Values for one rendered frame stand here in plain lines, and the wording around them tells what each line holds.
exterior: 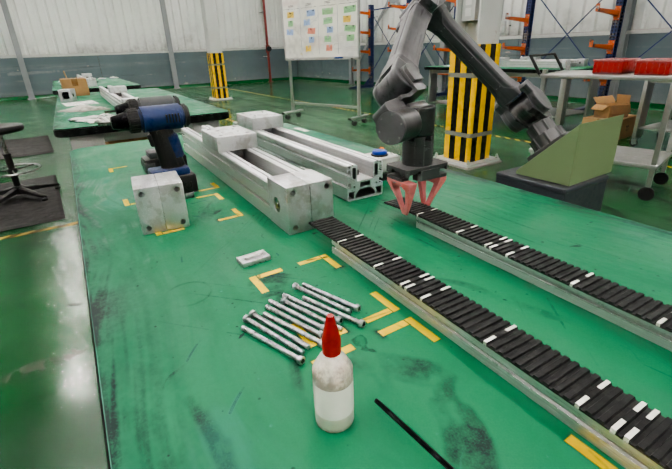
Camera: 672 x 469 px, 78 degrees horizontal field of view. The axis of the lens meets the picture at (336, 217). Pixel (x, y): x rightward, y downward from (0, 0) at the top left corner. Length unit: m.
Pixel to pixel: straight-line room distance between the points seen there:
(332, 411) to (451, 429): 0.11
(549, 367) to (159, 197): 0.71
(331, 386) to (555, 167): 0.90
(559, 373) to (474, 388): 0.08
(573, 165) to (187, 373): 0.95
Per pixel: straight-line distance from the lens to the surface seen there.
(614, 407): 0.46
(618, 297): 0.62
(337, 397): 0.40
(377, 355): 0.51
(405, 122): 0.70
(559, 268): 0.66
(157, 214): 0.89
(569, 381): 0.47
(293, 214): 0.79
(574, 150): 1.13
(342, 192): 0.97
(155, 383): 0.52
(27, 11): 15.87
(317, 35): 6.95
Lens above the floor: 1.11
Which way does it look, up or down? 22 degrees down
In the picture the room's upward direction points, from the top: 2 degrees counter-clockwise
